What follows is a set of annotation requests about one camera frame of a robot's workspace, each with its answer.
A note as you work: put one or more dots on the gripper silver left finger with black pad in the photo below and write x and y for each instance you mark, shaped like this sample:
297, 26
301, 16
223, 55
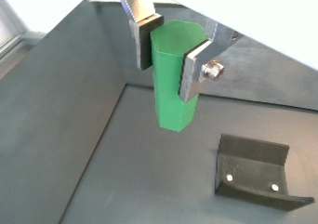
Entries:
144, 20

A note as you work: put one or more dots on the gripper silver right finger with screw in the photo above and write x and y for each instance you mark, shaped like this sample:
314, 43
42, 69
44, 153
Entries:
201, 65

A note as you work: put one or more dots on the green hexagon peg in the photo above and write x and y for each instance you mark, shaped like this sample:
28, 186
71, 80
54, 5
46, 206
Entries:
171, 41

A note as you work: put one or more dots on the black curved holder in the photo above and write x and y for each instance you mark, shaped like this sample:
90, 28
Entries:
250, 173

